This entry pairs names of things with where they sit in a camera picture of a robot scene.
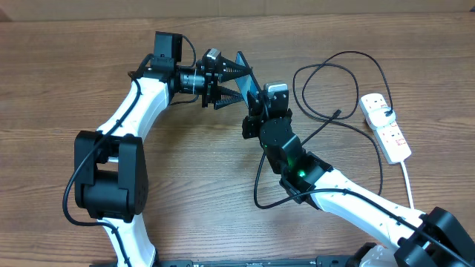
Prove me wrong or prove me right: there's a Samsung Galaxy smartphone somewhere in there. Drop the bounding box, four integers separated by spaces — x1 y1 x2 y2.
235 51 261 108

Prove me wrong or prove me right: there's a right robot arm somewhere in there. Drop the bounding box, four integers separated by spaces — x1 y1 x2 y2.
243 91 474 266

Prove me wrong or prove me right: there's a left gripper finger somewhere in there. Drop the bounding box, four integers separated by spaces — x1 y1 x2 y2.
213 86 243 110
218 55 252 82

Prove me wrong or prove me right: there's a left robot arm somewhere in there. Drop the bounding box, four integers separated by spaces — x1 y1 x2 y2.
62 31 252 266

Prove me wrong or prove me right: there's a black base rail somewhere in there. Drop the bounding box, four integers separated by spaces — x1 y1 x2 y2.
88 254 372 267

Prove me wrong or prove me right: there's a white USB charger plug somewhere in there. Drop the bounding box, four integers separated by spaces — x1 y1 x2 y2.
365 107 396 130

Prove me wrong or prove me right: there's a white power strip cord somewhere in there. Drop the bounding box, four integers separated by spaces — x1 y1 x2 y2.
399 160 415 211

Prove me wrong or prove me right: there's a white power strip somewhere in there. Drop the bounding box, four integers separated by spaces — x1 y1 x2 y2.
359 93 411 165

